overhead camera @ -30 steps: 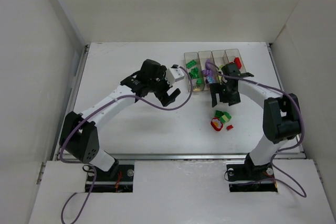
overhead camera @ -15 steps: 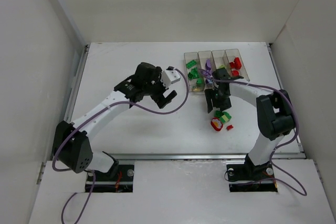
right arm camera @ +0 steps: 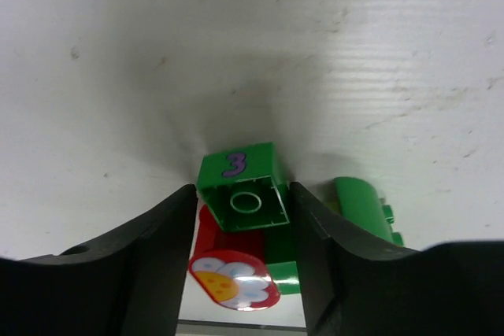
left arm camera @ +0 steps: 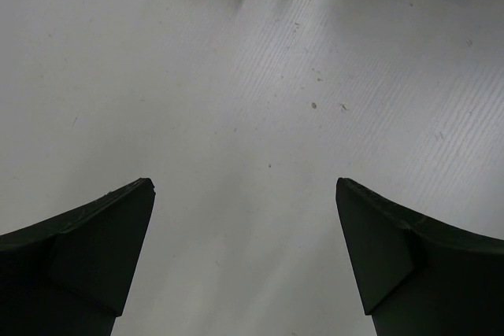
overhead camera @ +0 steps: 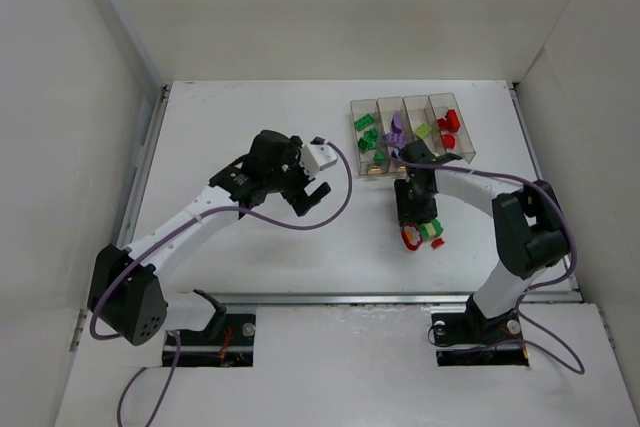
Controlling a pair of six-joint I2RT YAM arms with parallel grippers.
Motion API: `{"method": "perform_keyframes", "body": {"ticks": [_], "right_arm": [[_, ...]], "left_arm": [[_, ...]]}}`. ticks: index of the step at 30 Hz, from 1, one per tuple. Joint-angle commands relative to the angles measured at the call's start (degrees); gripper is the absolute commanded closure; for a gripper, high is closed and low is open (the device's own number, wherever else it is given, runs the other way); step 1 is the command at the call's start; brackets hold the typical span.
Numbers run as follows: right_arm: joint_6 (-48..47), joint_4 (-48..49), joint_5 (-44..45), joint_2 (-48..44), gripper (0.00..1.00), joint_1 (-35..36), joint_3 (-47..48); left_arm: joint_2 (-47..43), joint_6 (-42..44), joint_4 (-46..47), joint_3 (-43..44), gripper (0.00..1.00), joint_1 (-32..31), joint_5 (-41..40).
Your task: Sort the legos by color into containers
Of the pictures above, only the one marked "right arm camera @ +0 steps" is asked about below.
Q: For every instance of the green number three brick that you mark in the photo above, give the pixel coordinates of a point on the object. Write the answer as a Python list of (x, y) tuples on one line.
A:
[(245, 188)]

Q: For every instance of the red flower lego piece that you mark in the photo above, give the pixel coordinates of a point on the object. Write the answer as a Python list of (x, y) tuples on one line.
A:
[(230, 266)]

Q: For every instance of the green lego brick cluster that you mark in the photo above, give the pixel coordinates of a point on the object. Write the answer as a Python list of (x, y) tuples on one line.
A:
[(354, 199)]

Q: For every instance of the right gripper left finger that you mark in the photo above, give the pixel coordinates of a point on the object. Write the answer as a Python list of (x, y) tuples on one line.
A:
[(128, 281)]

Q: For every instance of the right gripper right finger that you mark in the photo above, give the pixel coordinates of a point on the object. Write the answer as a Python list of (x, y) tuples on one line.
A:
[(354, 283)]

